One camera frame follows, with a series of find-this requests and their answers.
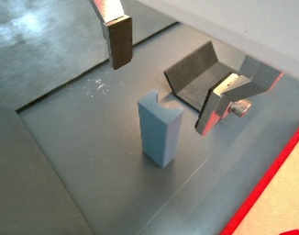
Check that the gripper right finger with bolt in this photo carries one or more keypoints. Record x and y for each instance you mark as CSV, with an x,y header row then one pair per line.
x,y
228,94

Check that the red shape-sorting board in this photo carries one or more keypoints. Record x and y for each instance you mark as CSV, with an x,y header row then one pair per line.
x,y
270,211

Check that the gripper left finger with dark pad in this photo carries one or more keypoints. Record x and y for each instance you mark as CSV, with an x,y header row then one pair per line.
x,y
116,26

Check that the black angled holder bracket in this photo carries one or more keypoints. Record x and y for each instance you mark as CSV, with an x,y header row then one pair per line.
x,y
195,74

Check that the blue arch block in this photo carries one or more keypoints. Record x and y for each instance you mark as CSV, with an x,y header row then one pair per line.
x,y
160,125

